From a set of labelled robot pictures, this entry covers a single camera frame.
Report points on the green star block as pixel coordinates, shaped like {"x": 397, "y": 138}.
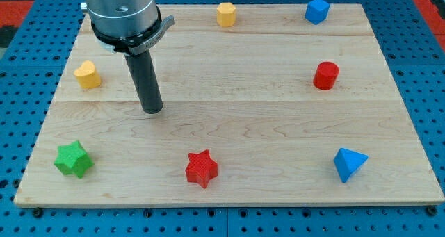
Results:
{"x": 73, "y": 159}

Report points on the yellow heart block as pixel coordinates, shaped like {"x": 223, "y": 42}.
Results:
{"x": 87, "y": 75}

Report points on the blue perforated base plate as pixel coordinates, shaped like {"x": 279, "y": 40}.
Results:
{"x": 34, "y": 62}

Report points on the yellow hexagon block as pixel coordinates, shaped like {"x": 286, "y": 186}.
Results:
{"x": 226, "y": 14}

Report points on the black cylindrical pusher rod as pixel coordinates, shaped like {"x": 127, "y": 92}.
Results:
{"x": 144, "y": 78}

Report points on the blue triangle block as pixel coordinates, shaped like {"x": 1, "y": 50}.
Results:
{"x": 347, "y": 163}

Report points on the blue cube block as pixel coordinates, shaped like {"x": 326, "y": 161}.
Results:
{"x": 317, "y": 11}

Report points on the red cylinder block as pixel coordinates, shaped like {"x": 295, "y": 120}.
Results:
{"x": 326, "y": 75}

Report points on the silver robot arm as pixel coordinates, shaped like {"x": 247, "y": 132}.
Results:
{"x": 131, "y": 27}

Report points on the light wooden board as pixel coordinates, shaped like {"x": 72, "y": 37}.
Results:
{"x": 246, "y": 94}

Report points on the red star block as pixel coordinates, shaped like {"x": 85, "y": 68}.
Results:
{"x": 201, "y": 168}

